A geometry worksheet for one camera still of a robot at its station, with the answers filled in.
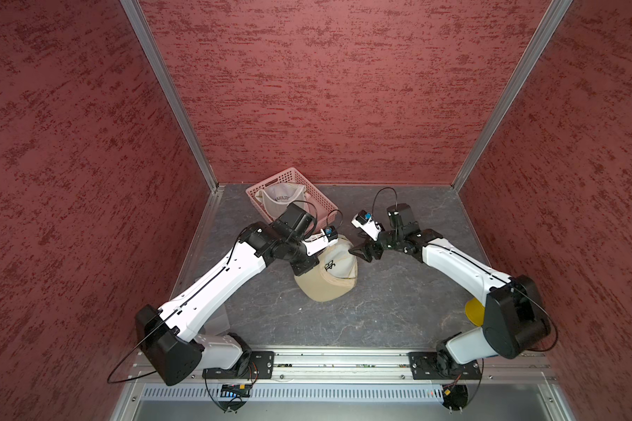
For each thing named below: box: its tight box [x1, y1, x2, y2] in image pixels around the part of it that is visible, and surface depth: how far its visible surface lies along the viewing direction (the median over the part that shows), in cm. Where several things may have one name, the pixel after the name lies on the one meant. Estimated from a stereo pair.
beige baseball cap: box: [294, 234, 359, 303], surface depth 81 cm
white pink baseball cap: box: [254, 182, 307, 220], surface depth 112 cm
